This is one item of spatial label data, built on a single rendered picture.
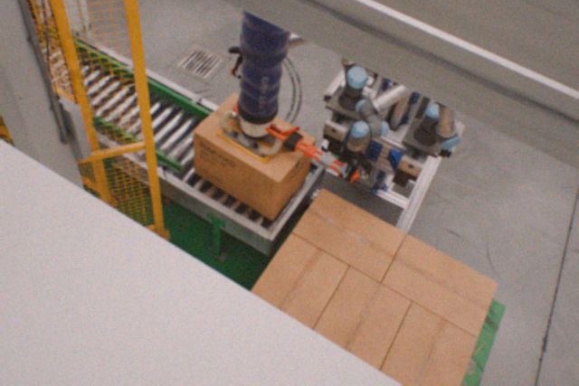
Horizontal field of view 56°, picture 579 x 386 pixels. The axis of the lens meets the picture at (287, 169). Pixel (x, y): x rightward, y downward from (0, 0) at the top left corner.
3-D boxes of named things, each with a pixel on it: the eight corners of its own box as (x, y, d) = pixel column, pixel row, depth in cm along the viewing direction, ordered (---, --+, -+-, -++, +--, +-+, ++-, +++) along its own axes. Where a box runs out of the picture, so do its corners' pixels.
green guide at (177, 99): (42, 33, 403) (40, 23, 396) (53, 26, 409) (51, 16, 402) (222, 129, 367) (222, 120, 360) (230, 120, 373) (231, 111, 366)
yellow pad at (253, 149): (216, 136, 313) (216, 129, 309) (226, 125, 318) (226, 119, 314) (264, 164, 304) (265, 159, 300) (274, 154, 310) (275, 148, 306)
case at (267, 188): (194, 172, 344) (193, 130, 312) (232, 135, 366) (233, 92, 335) (272, 221, 329) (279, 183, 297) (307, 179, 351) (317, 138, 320)
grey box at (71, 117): (48, 139, 232) (31, 89, 208) (58, 132, 235) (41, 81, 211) (84, 161, 227) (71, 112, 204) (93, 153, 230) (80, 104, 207)
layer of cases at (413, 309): (232, 337, 324) (236, 311, 292) (312, 221, 381) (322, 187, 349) (415, 454, 297) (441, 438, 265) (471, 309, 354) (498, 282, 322)
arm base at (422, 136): (417, 123, 325) (422, 111, 317) (441, 133, 322) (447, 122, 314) (409, 139, 316) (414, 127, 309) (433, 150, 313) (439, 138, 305)
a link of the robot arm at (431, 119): (434, 116, 316) (442, 99, 306) (446, 133, 309) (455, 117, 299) (417, 119, 313) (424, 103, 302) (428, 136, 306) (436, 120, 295)
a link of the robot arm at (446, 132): (450, 127, 308) (450, 65, 262) (463, 146, 300) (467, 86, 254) (430, 136, 308) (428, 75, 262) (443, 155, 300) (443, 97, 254)
